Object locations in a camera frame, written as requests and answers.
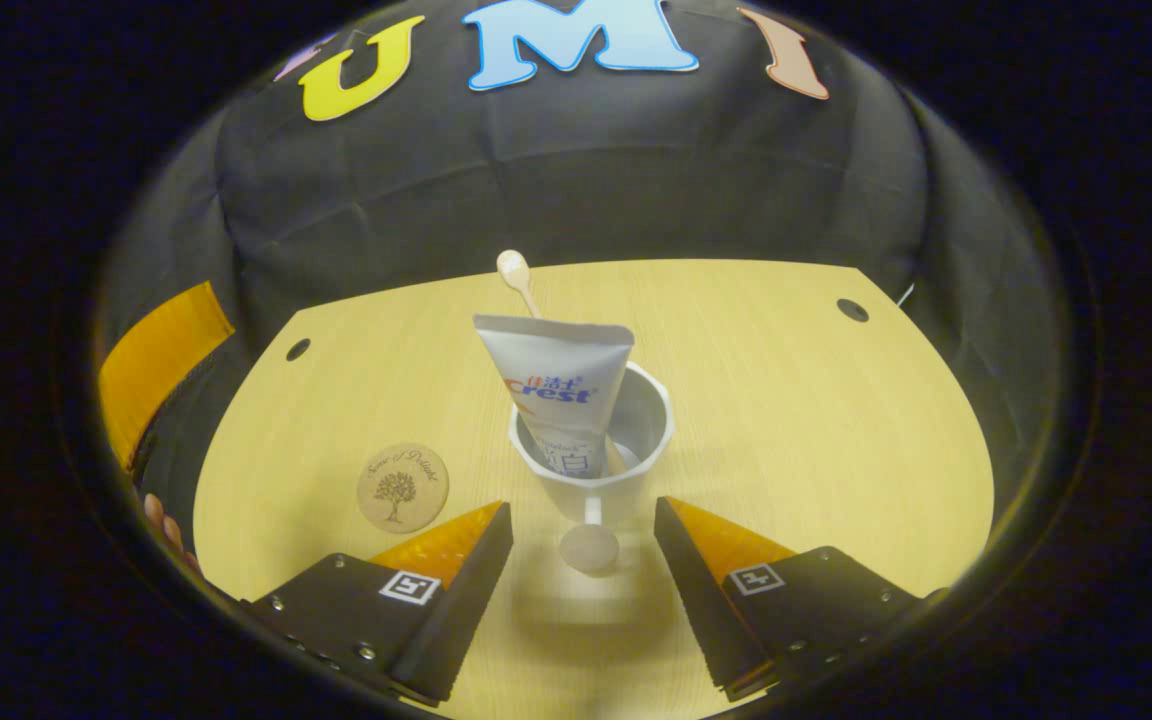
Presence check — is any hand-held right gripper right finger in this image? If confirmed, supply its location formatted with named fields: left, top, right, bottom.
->
left=653, top=496, right=927, bottom=703

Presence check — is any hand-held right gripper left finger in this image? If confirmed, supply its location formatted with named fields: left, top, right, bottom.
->
left=239, top=501, right=516, bottom=705

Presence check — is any round wooden coaster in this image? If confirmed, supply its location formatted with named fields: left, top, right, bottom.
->
left=357, top=443, right=450, bottom=534

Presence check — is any white cup with wooden handle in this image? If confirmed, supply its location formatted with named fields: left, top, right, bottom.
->
left=508, top=360, right=677, bottom=575

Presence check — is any white toothpaste tube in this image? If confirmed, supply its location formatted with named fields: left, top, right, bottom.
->
left=473, top=314, right=636, bottom=479

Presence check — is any white clear toothbrush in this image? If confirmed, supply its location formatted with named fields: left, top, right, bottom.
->
left=496, top=250, right=543, bottom=321

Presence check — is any light wooden desktop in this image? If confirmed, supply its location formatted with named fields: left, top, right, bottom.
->
left=193, top=259, right=995, bottom=720

